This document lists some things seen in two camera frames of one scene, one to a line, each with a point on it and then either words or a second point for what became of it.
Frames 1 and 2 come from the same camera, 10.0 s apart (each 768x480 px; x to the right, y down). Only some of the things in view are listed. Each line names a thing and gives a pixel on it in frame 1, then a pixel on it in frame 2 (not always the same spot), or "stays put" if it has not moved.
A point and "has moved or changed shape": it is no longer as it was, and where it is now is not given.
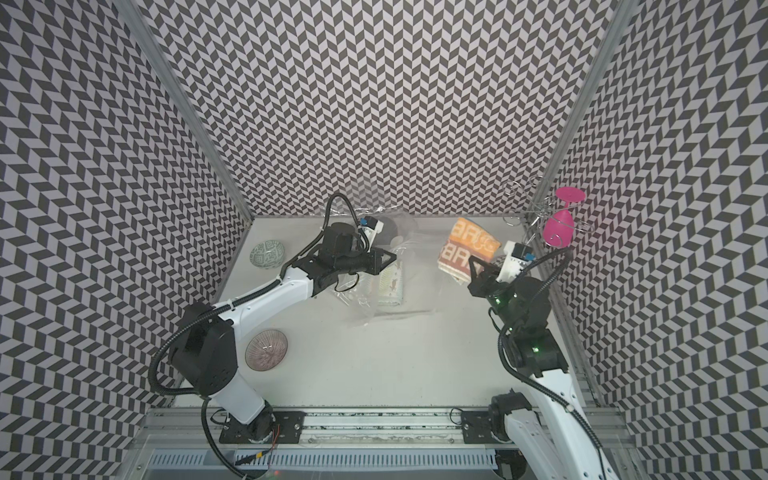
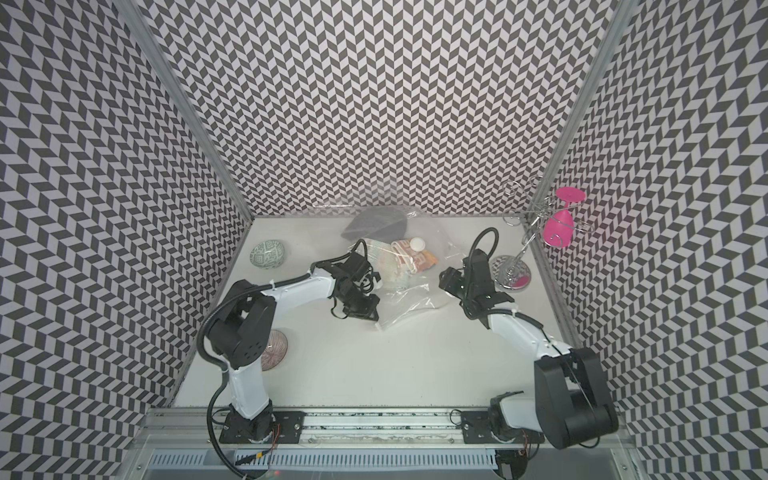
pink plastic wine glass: [558, 229] stays put
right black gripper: [486, 277] to [447, 283]
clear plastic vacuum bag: [402, 286] has moved or changed shape
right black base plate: [477, 428] stays put
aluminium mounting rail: [184, 427] stays put
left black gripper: [376, 264] to [371, 308]
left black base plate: [275, 427] stays put
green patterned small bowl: [267, 254] stays put
